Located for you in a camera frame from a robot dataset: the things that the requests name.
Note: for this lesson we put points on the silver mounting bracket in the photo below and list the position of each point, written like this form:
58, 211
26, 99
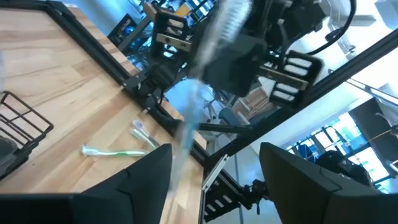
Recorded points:
214, 174

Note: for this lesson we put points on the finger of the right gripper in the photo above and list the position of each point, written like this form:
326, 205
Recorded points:
225, 74
252, 65

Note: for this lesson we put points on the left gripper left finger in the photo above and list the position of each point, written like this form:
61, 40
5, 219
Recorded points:
140, 193

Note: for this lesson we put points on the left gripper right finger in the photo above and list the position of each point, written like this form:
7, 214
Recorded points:
304, 199

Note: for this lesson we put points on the blue toothbrush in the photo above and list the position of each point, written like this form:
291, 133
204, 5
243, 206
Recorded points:
188, 124

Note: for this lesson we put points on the black metal table frame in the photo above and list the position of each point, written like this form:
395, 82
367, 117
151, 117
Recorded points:
93, 42

